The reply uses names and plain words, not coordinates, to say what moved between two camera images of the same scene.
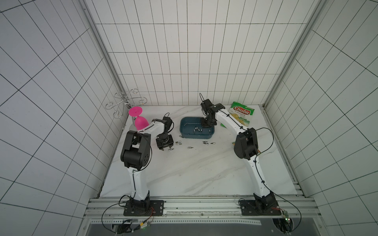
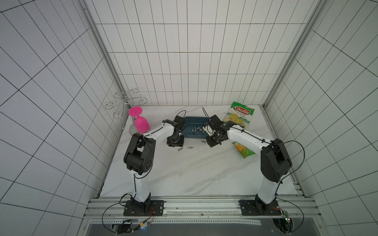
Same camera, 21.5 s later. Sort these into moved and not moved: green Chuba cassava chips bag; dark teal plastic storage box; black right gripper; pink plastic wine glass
Moved: black right gripper
Not moved: pink plastic wine glass; dark teal plastic storage box; green Chuba cassava chips bag
